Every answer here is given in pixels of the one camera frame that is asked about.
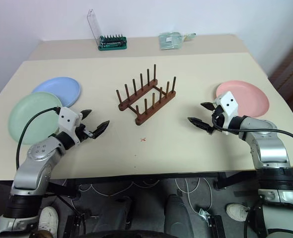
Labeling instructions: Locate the white shoe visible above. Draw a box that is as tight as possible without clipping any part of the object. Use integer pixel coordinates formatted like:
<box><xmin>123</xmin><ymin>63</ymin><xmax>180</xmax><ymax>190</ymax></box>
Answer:
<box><xmin>226</xmin><ymin>203</ymin><xmax>249</xmax><ymax>222</ymax></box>
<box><xmin>38</xmin><ymin>206</ymin><xmax>59</xmax><ymax>237</ymax></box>

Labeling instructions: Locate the wooden dish rack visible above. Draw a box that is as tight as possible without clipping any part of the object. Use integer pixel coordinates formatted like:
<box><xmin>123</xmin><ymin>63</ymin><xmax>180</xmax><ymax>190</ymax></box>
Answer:
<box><xmin>115</xmin><ymin>63</ymin><xmax>176</xmax><ymax>125</ymax></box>

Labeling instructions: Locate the green plate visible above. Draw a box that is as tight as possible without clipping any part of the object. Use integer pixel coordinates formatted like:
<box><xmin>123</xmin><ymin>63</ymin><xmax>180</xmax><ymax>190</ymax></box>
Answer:
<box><xmin>7</xmin><ymin>91</ymin><xmax>63</xmax><ymax>145</ymax></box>

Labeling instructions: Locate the red plate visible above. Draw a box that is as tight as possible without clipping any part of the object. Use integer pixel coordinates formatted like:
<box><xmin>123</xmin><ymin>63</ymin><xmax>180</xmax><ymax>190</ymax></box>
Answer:
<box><xmin>215</xmin><ymin>80</ymin><xmax>270</xmax><ymax>119</ymax></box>

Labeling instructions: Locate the green plastic packet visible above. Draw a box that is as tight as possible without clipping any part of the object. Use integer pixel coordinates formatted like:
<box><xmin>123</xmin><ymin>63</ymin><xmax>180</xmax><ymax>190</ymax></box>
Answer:
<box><xmin>158</xmin><ymin>32</ymin><xmax>185</xmax><ymax>51</ymax></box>

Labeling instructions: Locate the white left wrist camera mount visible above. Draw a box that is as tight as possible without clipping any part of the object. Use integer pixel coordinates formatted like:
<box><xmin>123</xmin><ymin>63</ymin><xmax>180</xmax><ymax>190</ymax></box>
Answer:
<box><xmin>57</xmin><ymin>107</ymin><xmax>83</xmax><ymax>136</ymax></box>

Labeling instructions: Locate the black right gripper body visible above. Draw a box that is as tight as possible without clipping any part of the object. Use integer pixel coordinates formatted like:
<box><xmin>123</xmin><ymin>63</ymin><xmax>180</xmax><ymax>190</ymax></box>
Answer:
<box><xmin>206</xmin><ymin>105</ymin><xmax>226</xmax><ymax>136</ymax></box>

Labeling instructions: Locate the dark rounded shape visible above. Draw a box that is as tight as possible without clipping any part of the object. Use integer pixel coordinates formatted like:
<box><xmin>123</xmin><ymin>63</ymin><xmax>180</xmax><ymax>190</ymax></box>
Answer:
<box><xmin>164</xmin><ymin>194</ymin><xmax>195</xmax><ymax>238</ymax></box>

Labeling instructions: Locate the metal caster bracket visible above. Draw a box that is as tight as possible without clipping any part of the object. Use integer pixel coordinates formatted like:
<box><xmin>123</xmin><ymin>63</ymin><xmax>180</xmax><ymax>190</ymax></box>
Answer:
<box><xmin>198</xmin><ymin>208</ymin><xmax>212</xmax><ymax>222</ymax></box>

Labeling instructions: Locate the blue plate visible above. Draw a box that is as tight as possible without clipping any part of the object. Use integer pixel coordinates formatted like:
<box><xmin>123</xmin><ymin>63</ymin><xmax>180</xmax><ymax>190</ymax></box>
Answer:
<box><xmin>32</xmin><ymin>76</ymin><xmax>82</xmax><ymax>108</ymax></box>

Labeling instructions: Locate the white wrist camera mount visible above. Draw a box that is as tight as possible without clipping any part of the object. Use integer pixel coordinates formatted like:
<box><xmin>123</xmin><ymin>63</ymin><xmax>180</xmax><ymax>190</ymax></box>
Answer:
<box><xmin>214</xmin><ymin>91</ymin><xmax>239</xmax><ymax>136</ymax></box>
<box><xmin>57</xmin><ymin>107</ymin><xmax>83</xmax><ymax>136</ymax></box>

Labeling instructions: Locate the white floor cable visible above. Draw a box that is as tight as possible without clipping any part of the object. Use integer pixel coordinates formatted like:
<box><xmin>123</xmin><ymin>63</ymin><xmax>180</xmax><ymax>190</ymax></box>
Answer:
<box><xmin>174</xmin><ymin>177</ymin><xmax>213</xmax><ymax>213</ymax></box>

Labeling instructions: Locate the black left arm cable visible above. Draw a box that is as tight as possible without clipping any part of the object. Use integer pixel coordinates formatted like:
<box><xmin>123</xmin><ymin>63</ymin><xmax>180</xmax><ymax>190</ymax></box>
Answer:
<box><xmin>15</xmin><ymin>107</ymin><xmax>63</xmax><ymax>172</ymax></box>

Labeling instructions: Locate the green screwdriver bit set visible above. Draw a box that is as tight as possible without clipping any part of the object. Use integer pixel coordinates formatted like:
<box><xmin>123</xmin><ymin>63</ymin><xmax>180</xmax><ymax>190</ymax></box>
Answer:
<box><xmin>97</xmin><ymin>35</ymin><xmax>128</xmax><ymax>52</ymax></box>

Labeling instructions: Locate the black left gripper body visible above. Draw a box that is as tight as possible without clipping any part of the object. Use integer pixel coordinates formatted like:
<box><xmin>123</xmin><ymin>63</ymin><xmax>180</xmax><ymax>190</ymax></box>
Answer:
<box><xmin>73</xmin><ymin>123</ymin><xmax>95</xmax><ymax>144</ymax></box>

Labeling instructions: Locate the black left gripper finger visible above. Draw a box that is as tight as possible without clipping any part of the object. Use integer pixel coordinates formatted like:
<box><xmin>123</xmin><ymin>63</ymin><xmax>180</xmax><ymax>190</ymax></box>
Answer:
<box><xmin>91</xmin><ymin>120</ymin><xmax>111</xmax><ymax>139</ymax></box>
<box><xmin>80</xmin><ymin>109</ymin><xmax>93</xmax><ymax>120</ymax></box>

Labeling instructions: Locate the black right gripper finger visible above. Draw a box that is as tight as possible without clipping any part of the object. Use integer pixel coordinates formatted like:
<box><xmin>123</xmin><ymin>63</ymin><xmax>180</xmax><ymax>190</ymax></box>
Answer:
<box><xmin>200</xmin><ymin>101</ymin><xmax>216</xmax><ymax>112</ymax></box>
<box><xmin>187</xmin><ymin>117</ymin><xmax>211</xmax><ymax>130</ymax></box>

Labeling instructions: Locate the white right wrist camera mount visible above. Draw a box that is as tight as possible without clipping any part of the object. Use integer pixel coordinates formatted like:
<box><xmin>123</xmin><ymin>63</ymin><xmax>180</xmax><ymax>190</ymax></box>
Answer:
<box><xmin>214</xmin><ymin>91</ymin><xmax>239</xmax><ymax>136</ymax></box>

